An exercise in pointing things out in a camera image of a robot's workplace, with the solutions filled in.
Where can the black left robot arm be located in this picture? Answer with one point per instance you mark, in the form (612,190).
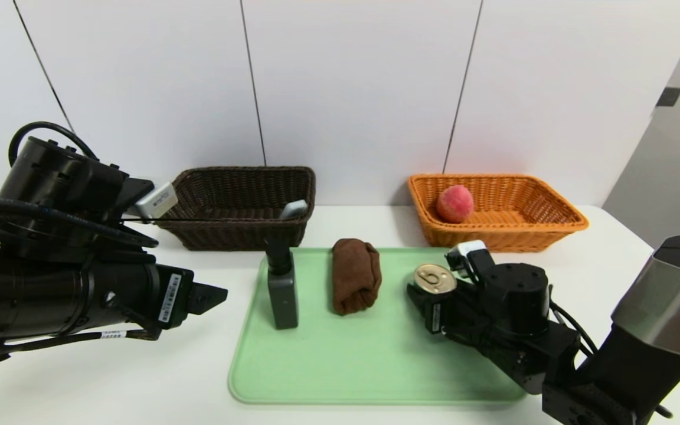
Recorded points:
(51,295)

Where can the orange wicker basket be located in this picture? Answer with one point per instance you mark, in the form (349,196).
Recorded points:
(523,233)

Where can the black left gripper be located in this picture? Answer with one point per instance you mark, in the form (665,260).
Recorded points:
(173,298)

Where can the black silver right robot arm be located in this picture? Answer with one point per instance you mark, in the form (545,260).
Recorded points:
(659,295)

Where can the clear grey plastic case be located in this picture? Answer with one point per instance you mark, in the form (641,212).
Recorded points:
(294,209)

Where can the dark grey wall plate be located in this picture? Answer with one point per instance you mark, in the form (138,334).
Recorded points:
(670,96)

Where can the light green plastic tray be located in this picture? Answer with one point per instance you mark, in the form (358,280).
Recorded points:
(346,366)

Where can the dark grey handheld camera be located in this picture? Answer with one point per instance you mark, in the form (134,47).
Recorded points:
(283,301)

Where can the dark brown wicker basket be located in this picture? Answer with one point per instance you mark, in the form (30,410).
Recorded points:
(228,189)

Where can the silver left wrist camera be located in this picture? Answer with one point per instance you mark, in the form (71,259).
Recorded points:
(157,200)

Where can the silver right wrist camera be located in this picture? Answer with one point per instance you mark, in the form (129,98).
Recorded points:
(467,254)

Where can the round tin can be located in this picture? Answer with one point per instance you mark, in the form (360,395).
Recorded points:
(434,278)

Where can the red peach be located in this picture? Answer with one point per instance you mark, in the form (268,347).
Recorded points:
(455,203)

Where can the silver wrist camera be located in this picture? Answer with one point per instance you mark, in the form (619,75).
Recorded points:
(157,200)
(467,254)

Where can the rolled brown towel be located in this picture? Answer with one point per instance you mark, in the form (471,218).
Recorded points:
(356,277)

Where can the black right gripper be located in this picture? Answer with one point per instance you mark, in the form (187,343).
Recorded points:
(435,315)

